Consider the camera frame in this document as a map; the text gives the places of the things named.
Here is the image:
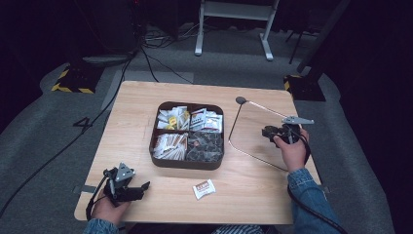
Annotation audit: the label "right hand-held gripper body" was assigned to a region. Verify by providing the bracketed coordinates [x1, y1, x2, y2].
[275, 116, 315, 145]

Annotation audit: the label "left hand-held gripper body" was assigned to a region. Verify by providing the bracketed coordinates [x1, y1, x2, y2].
[102, 162, 136, 208]

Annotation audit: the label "clear lid with metal rim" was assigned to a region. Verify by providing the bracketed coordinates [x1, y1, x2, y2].
[228, 97, 295, 173]

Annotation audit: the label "dark brown square box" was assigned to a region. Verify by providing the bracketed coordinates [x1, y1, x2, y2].
[149, 101, 225, 171]

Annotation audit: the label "white red-label sachet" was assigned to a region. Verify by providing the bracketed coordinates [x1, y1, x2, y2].
[192, 178, 217, 201]

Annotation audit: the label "person's right hand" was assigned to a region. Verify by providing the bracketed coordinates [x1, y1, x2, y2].
[273, 128, 310, 174]

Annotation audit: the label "person's left hand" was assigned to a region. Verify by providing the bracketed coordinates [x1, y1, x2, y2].
[92, 190, 131, 226]

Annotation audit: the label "black stand base yellow stripes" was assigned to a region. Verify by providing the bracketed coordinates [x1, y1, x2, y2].
[283, 74, 327, 102]
[51, 64, 105, 95]

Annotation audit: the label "pile of brown striped sachets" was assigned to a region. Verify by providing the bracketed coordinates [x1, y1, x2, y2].
[153, 132, 189, 161]

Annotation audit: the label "pile of white red packets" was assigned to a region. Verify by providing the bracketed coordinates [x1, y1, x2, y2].
[190, 107, 224, 133]

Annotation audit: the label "pile of dark packets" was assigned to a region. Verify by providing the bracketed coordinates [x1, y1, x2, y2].
[186, 131, 224, 162]

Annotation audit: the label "pile of white yellow packets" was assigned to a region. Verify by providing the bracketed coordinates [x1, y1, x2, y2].
[156, 105, 191, 131]

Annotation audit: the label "black tripod leg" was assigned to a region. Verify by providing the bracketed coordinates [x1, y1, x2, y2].
[285, 28, 314, 65]

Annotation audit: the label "person's striped clothing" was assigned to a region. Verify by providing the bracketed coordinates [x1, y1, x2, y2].
[212, 224, 266, 234]

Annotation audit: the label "dark slanted stand pole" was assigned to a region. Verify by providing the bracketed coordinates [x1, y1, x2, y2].
[295, 0, 353, 74]

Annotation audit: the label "dark cabinet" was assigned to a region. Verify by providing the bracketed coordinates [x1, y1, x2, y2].
[91, 0, 144, 55]

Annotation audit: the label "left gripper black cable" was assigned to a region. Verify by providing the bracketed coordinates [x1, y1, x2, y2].
[85, 169, 110, 222]

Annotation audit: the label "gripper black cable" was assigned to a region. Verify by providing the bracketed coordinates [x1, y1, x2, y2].
[286, 128, 349, 234]
[85, 169, 110, 222]

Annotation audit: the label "long black floor cable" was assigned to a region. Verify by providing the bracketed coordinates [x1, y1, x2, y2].
[0, 48, 144, 218]

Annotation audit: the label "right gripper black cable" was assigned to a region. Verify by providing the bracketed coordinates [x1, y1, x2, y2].
[286, 128, 349, 234]

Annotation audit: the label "thin black floor cable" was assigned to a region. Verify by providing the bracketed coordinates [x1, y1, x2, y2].
[140, 48, 195, 85]

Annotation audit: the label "white desk frame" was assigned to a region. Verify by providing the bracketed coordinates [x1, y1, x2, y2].
[194, 0, 281, 62]

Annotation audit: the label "tangle of floor cables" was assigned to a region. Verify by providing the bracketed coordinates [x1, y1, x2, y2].
[142, 22, 204, 50]

